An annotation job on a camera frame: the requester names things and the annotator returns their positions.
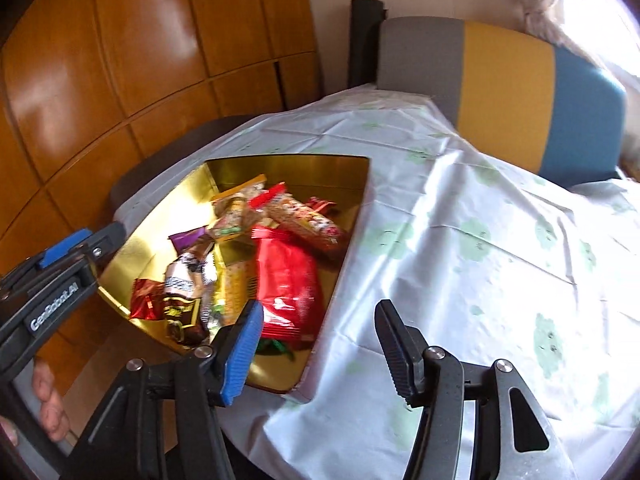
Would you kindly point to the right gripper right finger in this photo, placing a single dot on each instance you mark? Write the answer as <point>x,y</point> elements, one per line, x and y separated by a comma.
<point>403,348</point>

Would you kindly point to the orange-edged nut packet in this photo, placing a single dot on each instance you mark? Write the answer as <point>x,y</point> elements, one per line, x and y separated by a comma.
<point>232,216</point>

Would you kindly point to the red-end rice cracker bar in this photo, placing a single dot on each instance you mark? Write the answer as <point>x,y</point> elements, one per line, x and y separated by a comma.
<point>309,225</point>

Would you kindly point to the person's left hand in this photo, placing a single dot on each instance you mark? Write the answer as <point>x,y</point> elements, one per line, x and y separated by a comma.
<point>36,386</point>

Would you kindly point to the small red floral snack packet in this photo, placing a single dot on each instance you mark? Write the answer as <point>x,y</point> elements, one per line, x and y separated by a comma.
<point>321,206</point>

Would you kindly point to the beige curtain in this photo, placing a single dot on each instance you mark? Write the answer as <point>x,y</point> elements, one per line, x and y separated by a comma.
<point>545,5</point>

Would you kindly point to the white green-cloud tablecloth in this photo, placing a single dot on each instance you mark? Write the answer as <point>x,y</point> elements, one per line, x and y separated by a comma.
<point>487,259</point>

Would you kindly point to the grey yellow blue chair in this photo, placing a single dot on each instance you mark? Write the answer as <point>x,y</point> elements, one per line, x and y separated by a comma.
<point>511,95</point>

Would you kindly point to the Weidan cracker packet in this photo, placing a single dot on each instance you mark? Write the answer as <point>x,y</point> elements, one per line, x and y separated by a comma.
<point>236,283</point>

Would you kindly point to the black chair back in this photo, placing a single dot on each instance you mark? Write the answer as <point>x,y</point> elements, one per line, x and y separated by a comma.
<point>365,21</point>

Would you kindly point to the shiny red foil packet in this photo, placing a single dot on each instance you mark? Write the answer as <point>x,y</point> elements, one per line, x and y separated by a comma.
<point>147,300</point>

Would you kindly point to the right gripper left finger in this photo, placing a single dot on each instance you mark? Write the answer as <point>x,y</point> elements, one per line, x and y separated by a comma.
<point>238,350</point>

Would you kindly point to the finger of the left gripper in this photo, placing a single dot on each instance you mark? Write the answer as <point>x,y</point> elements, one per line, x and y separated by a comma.
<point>103,244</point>
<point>62,248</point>

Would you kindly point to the purple snack packet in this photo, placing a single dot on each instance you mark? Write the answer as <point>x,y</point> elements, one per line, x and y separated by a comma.
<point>183,240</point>

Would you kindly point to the maroon gold gift box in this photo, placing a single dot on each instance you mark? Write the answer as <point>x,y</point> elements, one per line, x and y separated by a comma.
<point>341,179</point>

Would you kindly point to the brown gold foil packet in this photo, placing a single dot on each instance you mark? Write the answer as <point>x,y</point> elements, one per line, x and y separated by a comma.
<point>188,293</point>

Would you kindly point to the long red snack packet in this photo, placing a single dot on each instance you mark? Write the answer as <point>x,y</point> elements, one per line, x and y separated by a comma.
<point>288,287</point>

